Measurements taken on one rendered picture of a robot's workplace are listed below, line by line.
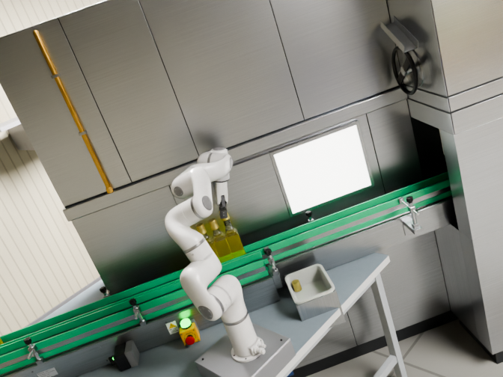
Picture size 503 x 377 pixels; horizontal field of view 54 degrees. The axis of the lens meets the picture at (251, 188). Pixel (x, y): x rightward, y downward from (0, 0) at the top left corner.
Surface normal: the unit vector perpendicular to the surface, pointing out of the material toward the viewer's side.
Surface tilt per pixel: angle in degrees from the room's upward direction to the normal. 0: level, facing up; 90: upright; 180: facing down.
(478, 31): 90
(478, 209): 90
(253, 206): 90
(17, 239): 90
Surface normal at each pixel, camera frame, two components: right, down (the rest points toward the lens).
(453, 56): 0.15, 0.33
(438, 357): -0.31, -0.88
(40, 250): 0.67, 0.07
